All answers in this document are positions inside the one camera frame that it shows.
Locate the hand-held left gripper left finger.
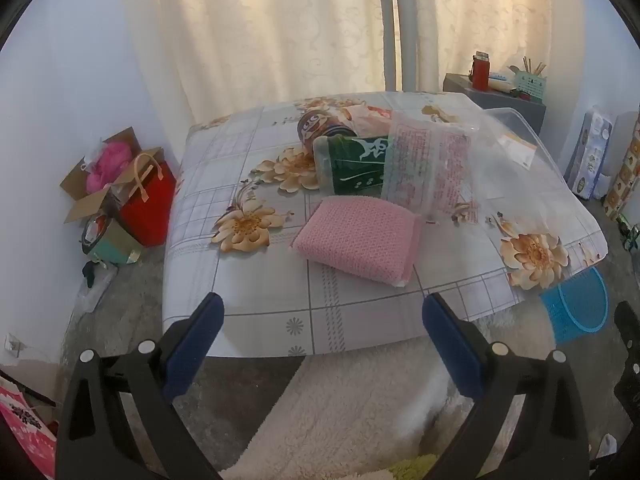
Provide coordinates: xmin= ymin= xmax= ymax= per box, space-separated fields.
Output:
xmin=55 ymin=291 xmax=226 ymax=480

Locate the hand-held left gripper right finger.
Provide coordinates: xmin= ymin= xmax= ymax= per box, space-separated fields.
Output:
xmin=421 ymin=292 xmax=591 ymax=480

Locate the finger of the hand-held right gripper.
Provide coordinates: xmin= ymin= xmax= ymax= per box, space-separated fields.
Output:
xmin=614 ymin=301 xmax=640 ymax=411

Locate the blue plastic basket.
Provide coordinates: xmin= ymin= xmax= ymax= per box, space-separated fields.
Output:
xmin=539 ymin=266 xmax=610 ymax=346

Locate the pink scouring sponge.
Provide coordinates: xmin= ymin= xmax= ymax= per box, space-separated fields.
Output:
xmin=290 ymin=196 xmax=425 ymax=289

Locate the green label plastic bottle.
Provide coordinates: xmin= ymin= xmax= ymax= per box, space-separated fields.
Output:
xmin=312 ymin=134 xmax=393 ymax=198

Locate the teal cardboard box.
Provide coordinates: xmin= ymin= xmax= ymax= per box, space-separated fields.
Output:
xmin=80 ymin=212 xmax=143 ymax=266

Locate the red gift bag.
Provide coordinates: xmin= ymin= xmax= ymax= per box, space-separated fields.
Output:
xmin=117 ymin=147 xmax=177 ymax=247

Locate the patterned wallpaper roll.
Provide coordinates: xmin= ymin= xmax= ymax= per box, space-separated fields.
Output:
xmin=602 ymin=110 xmax=640 ymax=221

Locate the clear red printed plastic bag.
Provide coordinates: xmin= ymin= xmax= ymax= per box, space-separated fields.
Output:
xmin=381 ymin=110 xmax=483 ymax=223

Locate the brown cardboard box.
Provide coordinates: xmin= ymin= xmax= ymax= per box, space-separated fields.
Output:
xmin=60 ymin=126 xmax=166 ymax=223

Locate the toilet paper pack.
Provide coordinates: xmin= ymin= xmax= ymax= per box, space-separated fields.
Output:
xmin=564 ymin=105 xmax=615 ymax=201

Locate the pink printed bag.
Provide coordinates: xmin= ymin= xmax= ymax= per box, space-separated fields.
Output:
xmin=0 ymin=385 xmax=57 ymax=480

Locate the pink bath loofah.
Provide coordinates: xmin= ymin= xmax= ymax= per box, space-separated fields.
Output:
xmin=86 ymin=141 xmax=133 ymax=195

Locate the white orange carton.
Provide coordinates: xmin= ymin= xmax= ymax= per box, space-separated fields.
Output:
xmin=500 ymin=135 xmax=538 ymax=171

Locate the clear plastic storage box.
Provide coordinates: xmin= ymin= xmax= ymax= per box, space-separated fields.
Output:
xmin=467 ymin=106 xmax=568 ymax=201

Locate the grey cabinet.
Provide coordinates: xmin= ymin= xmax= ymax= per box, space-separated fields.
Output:
xmin=442 ymin=72 xmax=548 ymax=133

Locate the red printed drink can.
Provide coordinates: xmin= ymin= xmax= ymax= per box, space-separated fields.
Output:
xmin=297 ymin=109 xmax=351 ymax=153

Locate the green chopstick holder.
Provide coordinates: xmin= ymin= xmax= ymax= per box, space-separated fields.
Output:
xmin=509 ymin=71 xmax=548 ymax=103

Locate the white roll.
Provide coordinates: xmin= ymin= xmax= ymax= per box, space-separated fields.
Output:
xmin=487 ymin=74 xmax=518 ymax=95

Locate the red thermos flask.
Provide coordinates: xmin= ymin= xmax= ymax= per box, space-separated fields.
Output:
xmin=470 ymin=51 xmax=491 ymax=92

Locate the cream patterned curtain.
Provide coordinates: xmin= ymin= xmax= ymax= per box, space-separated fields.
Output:
xmin=117 ymin=0 xmax=541 ymax=126

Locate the white vertical pipe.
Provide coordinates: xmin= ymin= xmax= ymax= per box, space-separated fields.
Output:
xmin=374 ymin=0 xmax=420 ymax=93

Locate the white wall socket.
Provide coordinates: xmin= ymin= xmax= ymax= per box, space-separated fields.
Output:
xmin=2 ymin=332 xmax=26 ymax=358

